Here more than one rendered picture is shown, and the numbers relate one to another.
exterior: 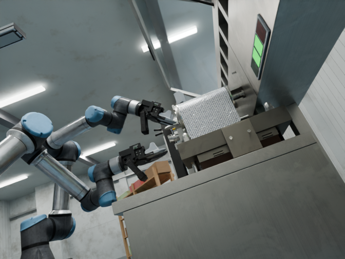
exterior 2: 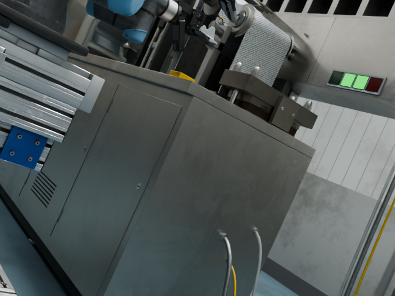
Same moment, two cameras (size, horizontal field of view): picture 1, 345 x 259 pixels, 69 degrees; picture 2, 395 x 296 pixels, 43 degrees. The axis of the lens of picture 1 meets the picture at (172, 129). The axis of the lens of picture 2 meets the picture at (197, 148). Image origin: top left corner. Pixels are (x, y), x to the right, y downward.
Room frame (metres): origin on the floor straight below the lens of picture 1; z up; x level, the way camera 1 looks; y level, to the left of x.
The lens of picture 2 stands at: (-0.46, 1.22, 0.72)
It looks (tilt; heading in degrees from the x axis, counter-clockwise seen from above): 0 degrees down; 319
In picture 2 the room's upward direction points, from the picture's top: 24 degrees clockwise
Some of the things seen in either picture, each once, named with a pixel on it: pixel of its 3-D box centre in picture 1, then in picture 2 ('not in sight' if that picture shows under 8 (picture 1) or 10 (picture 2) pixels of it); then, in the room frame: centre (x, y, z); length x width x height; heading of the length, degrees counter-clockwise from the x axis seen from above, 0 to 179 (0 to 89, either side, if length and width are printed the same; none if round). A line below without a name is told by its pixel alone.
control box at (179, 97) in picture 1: (179, 99); not in sight; (1.64, -0.12, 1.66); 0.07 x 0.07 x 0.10; 60
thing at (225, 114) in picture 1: (214, 128); (256, 66); (1.02, -0.18, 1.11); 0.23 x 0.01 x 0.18; 86
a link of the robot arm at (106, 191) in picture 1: (104, 193); (133, 23); (1.08, 0.38, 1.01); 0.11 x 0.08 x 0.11; 51
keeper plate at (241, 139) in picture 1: (241, 138); (284, 114); (0.81, -0.21, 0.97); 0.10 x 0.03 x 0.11; 86
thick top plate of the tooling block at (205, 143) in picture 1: (232, 139); (270, 100); (0.90, -0.20, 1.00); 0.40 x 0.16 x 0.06; 86
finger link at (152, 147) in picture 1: (154, 148); (210, 34); (1.02, 0.10, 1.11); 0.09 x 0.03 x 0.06; 77
